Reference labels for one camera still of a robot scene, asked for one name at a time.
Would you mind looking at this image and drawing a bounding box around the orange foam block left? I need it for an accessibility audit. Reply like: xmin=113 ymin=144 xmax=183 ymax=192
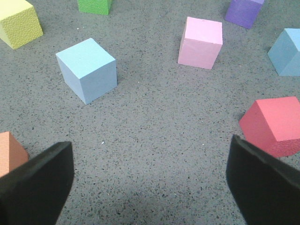
xmin=0 ymin=131 xmax=29 ymax=177

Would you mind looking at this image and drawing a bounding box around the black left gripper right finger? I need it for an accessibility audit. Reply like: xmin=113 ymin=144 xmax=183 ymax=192
xmin=226 ymin=135 xmax=300 ymax=225

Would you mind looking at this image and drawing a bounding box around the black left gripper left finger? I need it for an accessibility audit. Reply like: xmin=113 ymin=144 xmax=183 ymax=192
xmin=0 ymin=142 xmax=74 ymax=225

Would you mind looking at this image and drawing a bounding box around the green foam block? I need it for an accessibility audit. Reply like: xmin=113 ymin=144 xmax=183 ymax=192
xmin=77 ymin=0 xmax=113 ymax=15

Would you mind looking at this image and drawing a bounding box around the yellow foam block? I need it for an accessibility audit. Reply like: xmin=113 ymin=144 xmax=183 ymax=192
xmin=0 ymin=0 xmax=43 ymax=49

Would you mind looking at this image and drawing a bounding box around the dark purple foam block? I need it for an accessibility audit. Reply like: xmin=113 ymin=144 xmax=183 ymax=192
xmin=225 ymin=0 xmax=264 ymax=29

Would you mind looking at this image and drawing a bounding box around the red textured foam block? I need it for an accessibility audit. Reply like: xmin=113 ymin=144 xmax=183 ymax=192
xmin=239 ymin=97 xmax=300 ymax=158

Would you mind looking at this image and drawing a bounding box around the pink foam block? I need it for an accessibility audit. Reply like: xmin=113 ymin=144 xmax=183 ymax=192
xmin=178 ymin=16 xmax=223 ymax=69

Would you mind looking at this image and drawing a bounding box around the light blue foam block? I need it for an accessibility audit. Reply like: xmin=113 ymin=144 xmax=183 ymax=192
xmin=56 ymin=38 xmax=117 ymax=105
xmin=268 ymin=28 xmax=300 ymax=76

